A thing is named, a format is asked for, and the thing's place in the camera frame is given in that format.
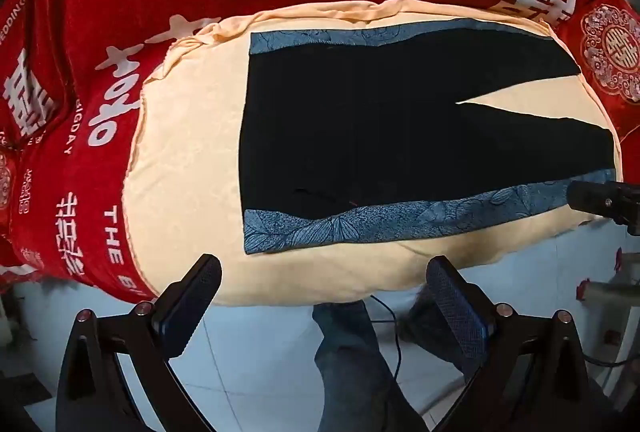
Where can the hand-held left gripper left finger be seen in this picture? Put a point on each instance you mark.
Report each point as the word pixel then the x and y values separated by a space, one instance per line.
pixel 189 307

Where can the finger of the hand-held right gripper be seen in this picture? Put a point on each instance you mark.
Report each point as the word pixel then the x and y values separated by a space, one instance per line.
pixel 600 202

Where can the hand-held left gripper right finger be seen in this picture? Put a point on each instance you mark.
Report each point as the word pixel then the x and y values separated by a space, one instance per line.
pixel 459 312

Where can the black pants with blue trim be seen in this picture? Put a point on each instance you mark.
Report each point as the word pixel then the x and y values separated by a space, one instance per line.
pixel 375 127

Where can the person's jeans leg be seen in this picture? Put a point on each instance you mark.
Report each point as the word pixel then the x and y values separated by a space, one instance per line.
pixel 350 372

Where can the cream cloth mat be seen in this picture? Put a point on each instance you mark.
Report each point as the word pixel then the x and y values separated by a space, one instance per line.
pixel 190 162

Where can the red embroidered cushion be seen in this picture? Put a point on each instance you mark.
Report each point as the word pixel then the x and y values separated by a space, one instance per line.
pixel 615 47

